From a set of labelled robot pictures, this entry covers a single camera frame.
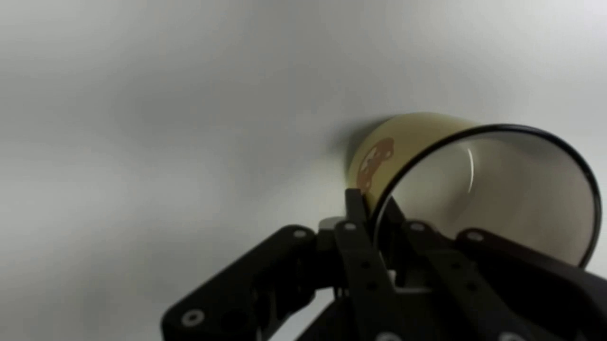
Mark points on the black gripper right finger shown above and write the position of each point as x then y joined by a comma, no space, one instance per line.
480,285

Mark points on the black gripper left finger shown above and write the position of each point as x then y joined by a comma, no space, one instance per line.
361,272

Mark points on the yellow enamel cup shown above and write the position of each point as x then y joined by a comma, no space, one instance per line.
505,191

